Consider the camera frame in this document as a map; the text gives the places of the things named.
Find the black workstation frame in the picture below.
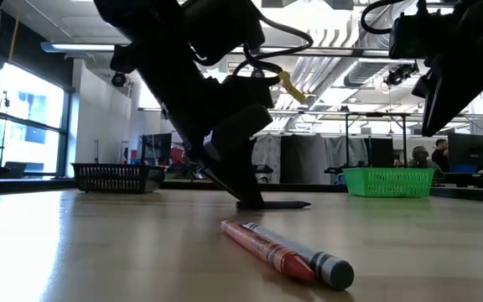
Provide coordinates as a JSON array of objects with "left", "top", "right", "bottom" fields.
[{"left": 266, "top": 109, "right": 411, "bottom": 181}]

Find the black ceiling spotlight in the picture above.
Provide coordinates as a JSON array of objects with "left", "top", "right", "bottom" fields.
[
  {"left": 383, "top": 62, "right": 419, "bottom": 88},
  {"left": 111, "top": 71, "right": 128, "bottom": 89}
]

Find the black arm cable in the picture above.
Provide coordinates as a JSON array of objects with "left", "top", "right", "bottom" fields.
[
  {"left": 231, "top": 13, "right": 315, "bottom": 86},
  {"left": 360, "top": 0, "right": 425, "bottom": 36}
]

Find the black monitor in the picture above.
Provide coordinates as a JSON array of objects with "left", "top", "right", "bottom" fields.
[
  {"left": 139, "top": 133, "right": 174, "bottom": 167},
  {"left": 448, "top": 133, "right": 483, "bottom": 174}
]

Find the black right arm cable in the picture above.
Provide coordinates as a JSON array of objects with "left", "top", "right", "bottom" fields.
[{"left": 360, "top": 0, "right": 425, "bottom": 36}]

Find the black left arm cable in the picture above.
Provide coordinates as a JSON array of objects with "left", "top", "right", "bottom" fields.
[{"left": 231, "top": 13, "right": 315, "bottom": 86}]

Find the grey curtain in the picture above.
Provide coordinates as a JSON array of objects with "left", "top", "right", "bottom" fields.
[{"left": 251, "top": 133, "right": 371, "bottom": 185}]

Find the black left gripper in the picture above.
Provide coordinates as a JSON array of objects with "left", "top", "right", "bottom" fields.
[{"left": 109, "top": 40, "right": 277, "bottom": 211}]

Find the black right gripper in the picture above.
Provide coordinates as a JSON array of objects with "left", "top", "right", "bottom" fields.
[{"left": 387, "top": 0, "right": 483, "bottom": 138}]

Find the grey crayon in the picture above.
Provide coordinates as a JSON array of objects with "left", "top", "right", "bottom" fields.
[{"left": 243, "top": 221, "right": 356, "bottom": 292}]

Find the green plastic basket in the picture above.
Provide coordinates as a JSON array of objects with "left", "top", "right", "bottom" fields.
[{"left": 342, "top": 167, "right": 437, "bottom": 199}]

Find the black plastic basket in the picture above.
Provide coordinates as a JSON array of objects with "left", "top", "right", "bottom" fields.
[{"left": 70, "top": 163, "right": 167, "bottom": 195}]

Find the person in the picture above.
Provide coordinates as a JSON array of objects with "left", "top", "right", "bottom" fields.
[
  {"left": 430, "top": 138, "right": 451, "bottom": 174},
  {"left": 406, "top": 144, "right": 442, "bottom": 174}
]

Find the yellow cable tag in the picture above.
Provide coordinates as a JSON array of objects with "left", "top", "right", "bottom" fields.
[{"left": 278, "top": 70, "right": 308, "bottom": 104}]

